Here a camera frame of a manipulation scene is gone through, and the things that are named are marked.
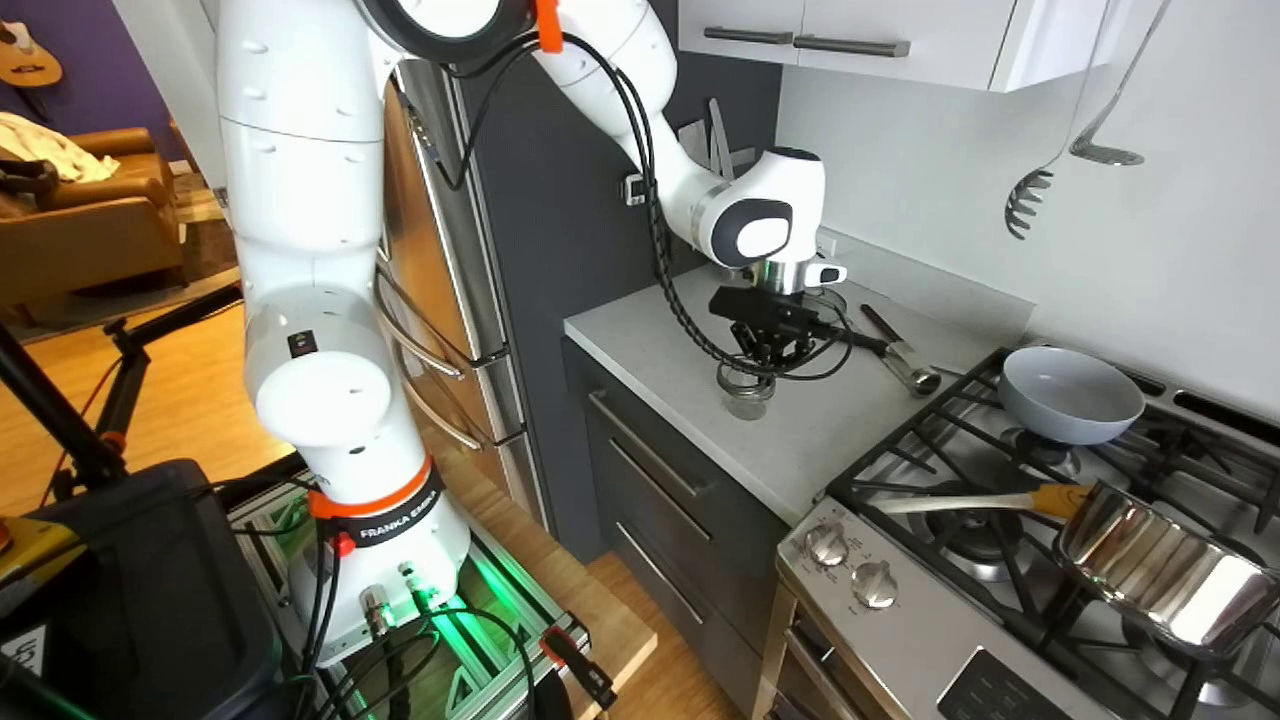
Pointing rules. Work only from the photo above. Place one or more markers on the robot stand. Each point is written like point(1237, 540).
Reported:
point(520, 620)

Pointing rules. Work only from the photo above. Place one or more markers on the black stand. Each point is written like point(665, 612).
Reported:
point(60, 420)

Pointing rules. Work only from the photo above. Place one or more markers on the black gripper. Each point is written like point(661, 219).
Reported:
point(768, 308)

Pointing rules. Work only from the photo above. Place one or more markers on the stainless steel gas stove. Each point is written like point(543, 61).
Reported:
point(1000, 620)

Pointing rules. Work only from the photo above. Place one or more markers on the stainless steel refrigerator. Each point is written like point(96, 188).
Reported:
point(450, 300)

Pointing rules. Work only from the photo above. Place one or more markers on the brown leather armchair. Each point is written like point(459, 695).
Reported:
point(90, 225)

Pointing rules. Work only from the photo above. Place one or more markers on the stainless steel pot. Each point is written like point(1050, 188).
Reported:
point(1160, 575)

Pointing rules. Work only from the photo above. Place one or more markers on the dark grey drawer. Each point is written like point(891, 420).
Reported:
point(670, 600)
point(640, 430)
point(650, 510)

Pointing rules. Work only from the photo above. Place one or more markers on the acoustic guitar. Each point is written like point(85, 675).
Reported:
point(28, 62)

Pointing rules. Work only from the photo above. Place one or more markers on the black stove burner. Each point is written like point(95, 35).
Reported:
point(975, 540)
point(1035, 447)

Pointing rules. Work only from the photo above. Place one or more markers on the white wall cabinet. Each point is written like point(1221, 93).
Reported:
point(900, 35)

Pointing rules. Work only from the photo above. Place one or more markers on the hanging steel ladle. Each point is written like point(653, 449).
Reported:
point(1105, 153)

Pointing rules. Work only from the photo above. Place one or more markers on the black case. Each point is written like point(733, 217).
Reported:
point(140, 600)

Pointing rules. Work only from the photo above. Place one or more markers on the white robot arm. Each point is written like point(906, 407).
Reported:
point(310, 200)

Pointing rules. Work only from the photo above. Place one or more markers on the oven door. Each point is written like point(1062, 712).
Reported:
point(800, 680)

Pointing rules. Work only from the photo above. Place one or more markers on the beige cloth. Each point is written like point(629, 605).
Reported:
point(50, 150)

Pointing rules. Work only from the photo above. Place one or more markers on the hanging steel pasta server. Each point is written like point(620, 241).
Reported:
point(1028, 203)

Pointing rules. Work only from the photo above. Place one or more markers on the grey-blue bowl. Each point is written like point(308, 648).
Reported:
point(1070, 400)

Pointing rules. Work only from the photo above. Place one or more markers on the clear glass bowl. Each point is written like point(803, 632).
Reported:
point(748, 405)

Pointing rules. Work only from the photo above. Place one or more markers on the grey knife holder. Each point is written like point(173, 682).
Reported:
point(720, 140)

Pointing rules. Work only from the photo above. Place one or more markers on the silver stove knob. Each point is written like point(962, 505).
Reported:
point(827, 544)
point(875, 585)

